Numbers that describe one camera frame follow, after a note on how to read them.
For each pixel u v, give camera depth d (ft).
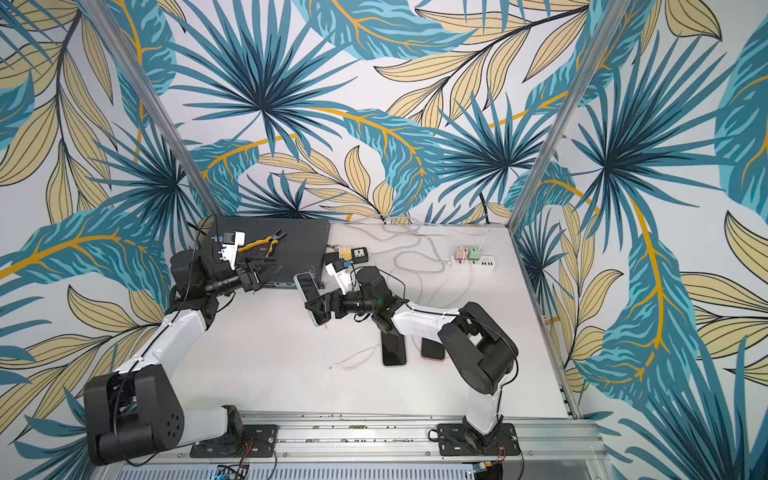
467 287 3.39
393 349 2.82
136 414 1.36
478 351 1.58
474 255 3.39
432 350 2.87
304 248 3.53
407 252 3.69
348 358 2.87
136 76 2.55
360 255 3.52
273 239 3.50
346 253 3.39
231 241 2.29
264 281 2.30
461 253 3.39
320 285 3.48
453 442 2.32
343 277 2.51
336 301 2.37
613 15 2.25
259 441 2.40
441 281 3.41
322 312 2.45
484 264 3.48
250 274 2.22
